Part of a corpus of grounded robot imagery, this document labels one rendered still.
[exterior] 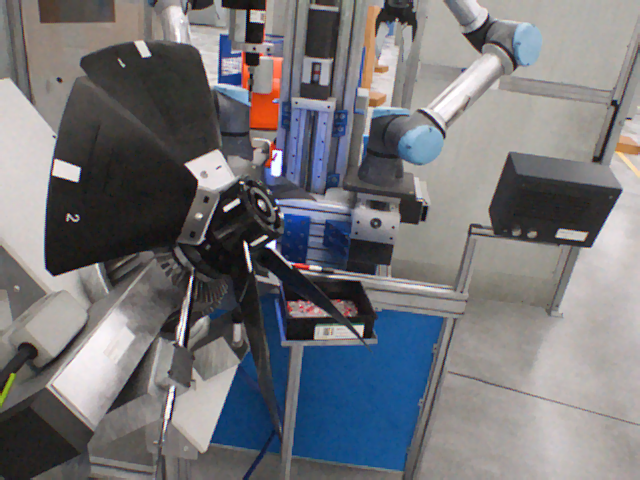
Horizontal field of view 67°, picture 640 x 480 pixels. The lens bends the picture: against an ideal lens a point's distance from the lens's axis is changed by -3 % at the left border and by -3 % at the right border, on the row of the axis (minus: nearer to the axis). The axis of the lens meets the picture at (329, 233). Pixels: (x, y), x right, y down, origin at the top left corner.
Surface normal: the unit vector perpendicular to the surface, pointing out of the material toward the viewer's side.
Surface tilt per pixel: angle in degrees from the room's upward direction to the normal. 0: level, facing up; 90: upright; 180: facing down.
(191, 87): 44
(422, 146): 95
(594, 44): 90
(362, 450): 90
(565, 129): 90
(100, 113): 70
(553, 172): 15
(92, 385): 50
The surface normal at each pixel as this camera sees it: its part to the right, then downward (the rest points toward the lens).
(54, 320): 0.83, -0.48
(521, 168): 0.09, -0.76
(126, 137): 0.88, 0.03
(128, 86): 0.52, -0.20
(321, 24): -0.11, 0.41
